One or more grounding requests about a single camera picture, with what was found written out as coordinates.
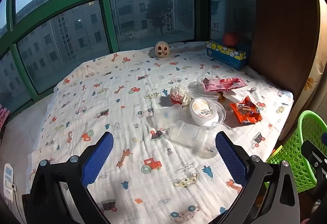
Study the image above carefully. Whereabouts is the orange snack wrapper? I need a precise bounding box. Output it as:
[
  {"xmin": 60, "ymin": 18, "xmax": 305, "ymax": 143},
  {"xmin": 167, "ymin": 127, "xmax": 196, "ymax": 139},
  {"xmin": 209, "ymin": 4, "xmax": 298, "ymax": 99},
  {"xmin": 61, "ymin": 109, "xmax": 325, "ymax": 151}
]
[{"xmin": 229, "ymin": 96, "xmax": 263, "ymax": 125}]

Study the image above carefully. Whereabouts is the white cartoon printed blanket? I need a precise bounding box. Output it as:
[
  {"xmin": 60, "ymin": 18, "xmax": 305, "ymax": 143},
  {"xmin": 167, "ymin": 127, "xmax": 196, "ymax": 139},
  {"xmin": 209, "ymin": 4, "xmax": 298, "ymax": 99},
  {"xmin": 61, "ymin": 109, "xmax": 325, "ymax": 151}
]
[{"xmin": 27, "ymin": 41, "xmax": 294, "ymax": 224}]

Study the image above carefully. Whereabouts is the green window frame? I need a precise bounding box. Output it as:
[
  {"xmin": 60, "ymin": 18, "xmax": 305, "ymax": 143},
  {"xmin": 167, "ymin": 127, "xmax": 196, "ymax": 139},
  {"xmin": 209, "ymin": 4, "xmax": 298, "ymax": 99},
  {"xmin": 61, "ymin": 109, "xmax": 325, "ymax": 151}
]
[{"xmin": 0, "ymin": 0, "xmax": 256, "ymax": 114}]

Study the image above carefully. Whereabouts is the pink snack wrapper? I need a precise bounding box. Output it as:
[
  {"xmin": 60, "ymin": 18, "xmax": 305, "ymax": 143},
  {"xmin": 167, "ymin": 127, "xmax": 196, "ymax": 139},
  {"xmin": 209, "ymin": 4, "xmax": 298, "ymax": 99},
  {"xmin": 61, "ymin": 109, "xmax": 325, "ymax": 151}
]
[{"xmin": 202, "ymin": 77, "xmax": 249, "ymax": 93}]

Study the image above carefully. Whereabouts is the round white lidded container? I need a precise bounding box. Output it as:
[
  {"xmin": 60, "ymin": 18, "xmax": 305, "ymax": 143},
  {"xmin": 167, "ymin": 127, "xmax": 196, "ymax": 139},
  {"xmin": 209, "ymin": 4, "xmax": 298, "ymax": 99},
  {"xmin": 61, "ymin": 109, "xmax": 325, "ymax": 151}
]
[{"xmin": 189, "ymin": 98, "xmax": 218, "ymax": 123}]

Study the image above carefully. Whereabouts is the clear rectangular plastic container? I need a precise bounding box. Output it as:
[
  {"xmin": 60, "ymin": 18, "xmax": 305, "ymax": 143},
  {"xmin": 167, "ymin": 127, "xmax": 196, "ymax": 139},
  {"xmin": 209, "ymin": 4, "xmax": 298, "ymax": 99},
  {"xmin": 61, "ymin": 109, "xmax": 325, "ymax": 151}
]
[
  {"xmin": 169, "ymin": 120, "xmax": 217, "ymax": 151},
  {"xmin": 153, "ymin": 105, "xmax": 185, "ymax": 129}
]

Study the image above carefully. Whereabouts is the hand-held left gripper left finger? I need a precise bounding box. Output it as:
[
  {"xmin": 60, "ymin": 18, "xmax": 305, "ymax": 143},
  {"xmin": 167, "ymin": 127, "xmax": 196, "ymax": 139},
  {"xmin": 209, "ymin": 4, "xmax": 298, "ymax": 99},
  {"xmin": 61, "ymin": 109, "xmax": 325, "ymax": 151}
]
[{"xmin": 22, "ymin": 131, "xmax": 114, "ymax": 224}]

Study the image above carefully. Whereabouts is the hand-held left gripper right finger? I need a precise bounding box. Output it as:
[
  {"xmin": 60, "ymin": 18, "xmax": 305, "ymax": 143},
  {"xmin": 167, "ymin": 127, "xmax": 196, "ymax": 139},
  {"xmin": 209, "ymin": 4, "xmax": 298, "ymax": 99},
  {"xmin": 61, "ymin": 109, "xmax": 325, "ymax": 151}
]
[{"xmin": 215, "ymin": 131, "xmax": 300, "ymax": 224}]

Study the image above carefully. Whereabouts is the small clear plastic cup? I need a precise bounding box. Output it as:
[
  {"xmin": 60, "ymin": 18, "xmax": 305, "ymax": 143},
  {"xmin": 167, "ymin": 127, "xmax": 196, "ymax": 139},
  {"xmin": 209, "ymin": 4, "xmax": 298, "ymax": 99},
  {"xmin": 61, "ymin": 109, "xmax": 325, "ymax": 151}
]
[{"xmin": 196, "ymin": 76, "xmax": 214, "ymax": 89}]

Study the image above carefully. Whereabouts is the pink knobbed mat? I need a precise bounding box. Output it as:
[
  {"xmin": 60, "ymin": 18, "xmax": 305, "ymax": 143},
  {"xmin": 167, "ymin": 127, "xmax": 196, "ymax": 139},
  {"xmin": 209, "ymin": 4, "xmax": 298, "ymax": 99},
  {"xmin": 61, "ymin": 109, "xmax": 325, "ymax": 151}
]
[{"xmin": 0, "ymin": 104, "xmax": 11, "ymax": 135}]

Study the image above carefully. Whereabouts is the green plastic basket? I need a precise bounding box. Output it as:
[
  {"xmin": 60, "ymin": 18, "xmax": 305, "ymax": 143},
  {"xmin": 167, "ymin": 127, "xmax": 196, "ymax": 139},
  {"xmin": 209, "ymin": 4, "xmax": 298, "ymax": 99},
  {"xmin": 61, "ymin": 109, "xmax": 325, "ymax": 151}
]
[{"xmin": 264, "ymin": 110, "xmax": 327, "ymax": 215}]

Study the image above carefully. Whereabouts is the blue dotted tissue box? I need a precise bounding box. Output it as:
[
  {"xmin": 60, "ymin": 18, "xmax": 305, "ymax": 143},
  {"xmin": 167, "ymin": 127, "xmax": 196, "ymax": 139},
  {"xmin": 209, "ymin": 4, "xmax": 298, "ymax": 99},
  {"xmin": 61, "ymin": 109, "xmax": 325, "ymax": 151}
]
[{"xmin": 206, "ymin": 40, "xmax": 252, "ymax": 70}]

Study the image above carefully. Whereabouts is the cream flower print pillow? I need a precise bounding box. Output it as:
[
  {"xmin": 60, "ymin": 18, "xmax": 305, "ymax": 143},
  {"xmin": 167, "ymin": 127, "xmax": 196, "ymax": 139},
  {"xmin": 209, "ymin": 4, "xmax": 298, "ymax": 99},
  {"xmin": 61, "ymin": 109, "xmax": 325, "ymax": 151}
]
[{"xmin": 294, "ymin": 0, "xmax": 327, "ymax": 122}]

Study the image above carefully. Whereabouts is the white power strip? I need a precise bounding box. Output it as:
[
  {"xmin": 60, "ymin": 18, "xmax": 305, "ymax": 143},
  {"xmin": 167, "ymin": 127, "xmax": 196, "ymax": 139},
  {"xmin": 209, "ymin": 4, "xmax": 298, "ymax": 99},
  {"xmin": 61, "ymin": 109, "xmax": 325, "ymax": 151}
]
[{"xmin": 3, "ymin": 164, "xmax": 17, "ymax": 204}]

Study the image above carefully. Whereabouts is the beige plush toy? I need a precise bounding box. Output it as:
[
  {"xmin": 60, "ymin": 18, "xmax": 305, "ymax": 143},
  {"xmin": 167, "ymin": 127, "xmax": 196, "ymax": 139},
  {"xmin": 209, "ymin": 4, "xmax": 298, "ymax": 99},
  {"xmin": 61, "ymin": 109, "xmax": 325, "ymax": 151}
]
[{"xmin": 155, "ymin": 41, "xmax": 171, "ymax": 59}]

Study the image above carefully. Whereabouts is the clear round plastic bowl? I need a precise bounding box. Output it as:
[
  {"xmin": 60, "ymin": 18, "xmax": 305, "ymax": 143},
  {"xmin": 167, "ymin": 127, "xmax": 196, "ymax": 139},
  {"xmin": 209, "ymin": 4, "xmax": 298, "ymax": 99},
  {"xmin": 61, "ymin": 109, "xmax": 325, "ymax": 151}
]
[{"xmin": 188, "ymin": 87, "xmax": 221, "ymax": 102}]

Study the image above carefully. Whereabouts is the white paper wrapper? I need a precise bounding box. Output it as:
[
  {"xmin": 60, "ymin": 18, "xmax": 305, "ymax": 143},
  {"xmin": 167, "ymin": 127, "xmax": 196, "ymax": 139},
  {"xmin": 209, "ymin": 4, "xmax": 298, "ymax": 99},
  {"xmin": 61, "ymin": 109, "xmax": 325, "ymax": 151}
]
[{"xmin": 170, "ymin": 85, "xmax": 191, "ymax": 106}]

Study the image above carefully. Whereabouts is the clear round plastic lid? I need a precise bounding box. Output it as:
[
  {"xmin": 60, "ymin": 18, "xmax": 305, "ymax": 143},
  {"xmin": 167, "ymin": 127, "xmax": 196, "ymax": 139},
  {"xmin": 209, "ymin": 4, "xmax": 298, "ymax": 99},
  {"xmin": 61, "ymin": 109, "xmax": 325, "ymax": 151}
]
[{"xmin": 199, "ymin": 101, "xmax": 233, "ymax": 132}]

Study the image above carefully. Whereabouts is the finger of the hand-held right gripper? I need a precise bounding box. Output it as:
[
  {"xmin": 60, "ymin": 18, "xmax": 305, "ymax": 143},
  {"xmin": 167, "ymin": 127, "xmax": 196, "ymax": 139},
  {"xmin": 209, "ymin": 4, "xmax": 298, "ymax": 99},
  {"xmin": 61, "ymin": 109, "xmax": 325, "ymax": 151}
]
[{"xmin": 301, "ymin": 132, "xmax": 327, "ymax": 190}]

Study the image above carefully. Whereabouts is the brown wooden cabinet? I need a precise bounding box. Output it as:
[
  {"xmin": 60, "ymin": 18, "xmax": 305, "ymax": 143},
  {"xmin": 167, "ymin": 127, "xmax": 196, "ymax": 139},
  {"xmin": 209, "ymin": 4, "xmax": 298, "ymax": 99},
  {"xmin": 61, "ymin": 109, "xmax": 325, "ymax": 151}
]
[{"xmin": 246, "ymin": 0, "xmax": 321, "ymax": 143}]

